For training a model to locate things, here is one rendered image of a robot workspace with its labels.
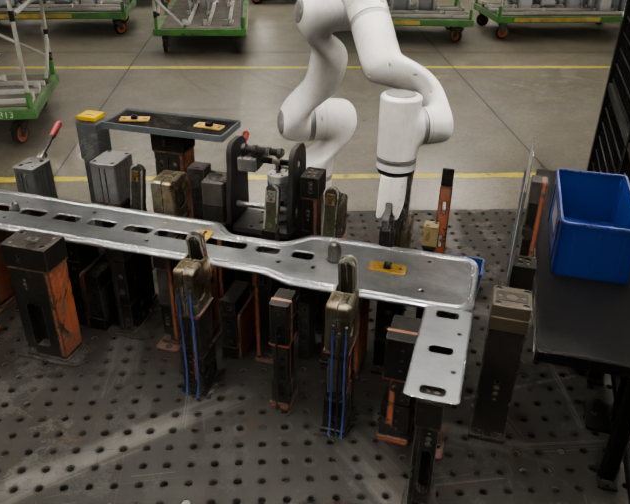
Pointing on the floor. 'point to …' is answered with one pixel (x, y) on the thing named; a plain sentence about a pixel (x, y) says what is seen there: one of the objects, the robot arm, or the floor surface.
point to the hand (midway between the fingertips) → (390, 232)
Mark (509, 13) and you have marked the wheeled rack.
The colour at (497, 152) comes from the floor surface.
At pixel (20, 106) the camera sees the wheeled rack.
